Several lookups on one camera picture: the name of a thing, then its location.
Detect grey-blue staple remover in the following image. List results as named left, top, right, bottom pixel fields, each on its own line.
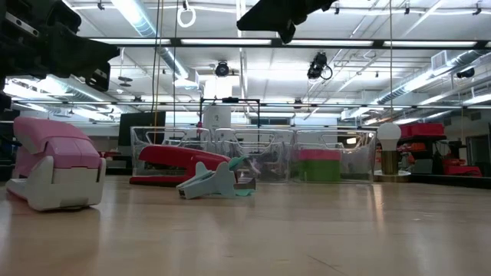
left=176, top=160, right=238, bottom=201

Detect white hanging ring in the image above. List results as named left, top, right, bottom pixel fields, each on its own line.
left=176, top=5, right=197, bottom=29

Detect black monitor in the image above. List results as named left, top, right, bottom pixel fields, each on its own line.
left=117, top=110, right=167, bottom=147

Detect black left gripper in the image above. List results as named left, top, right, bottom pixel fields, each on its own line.
left=0, top=0, right=120, bottom=112

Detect black ceiling camera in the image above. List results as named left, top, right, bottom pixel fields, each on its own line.
left=306, top=51, right=333, bottom=82
left=213, top=60, right=231, bottom=78

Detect white bulb on brass base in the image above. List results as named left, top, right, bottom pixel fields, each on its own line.
left=374, top=122, right=413, bottom=183

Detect red stapler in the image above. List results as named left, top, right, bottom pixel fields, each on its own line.
left=129, top=144, right=233, bottom=188

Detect green tape roll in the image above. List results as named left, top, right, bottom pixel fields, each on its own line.
left=297, top=159, right=342, bottom=182

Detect black staple remover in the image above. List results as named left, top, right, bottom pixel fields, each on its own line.
left=257, top=163, right=287, bottom=182

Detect red storage bins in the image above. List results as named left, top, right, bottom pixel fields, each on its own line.
left=398, top=122, right=448, bottom=141

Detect clear plastic bin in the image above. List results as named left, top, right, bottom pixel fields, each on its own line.
left=129, top=125, right=216, bottom=184
left=213, top=126, right=297, bottom=184
left=292, top=128, right=377, bottom=185

